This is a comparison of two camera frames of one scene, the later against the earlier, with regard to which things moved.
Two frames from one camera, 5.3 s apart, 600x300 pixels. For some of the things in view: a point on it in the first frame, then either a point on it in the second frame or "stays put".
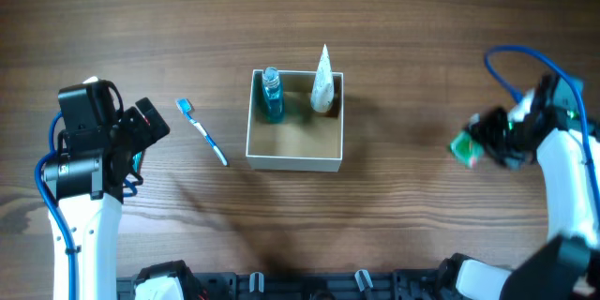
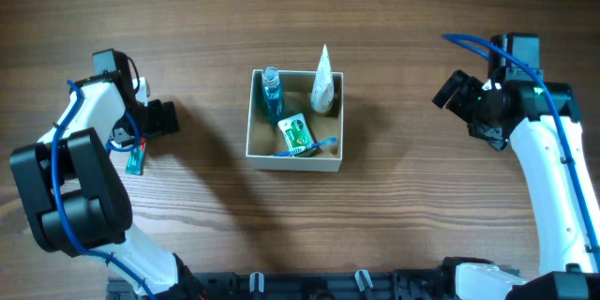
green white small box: [466, 149] → [296, 134]
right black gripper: [490, 133] → [458, 92]
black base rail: [201, 285] stays put
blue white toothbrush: [186, 106] → [327, 142]
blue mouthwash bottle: [272, 93] stays put
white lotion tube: [322, 93] stays put
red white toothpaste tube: [137, 157] stays put
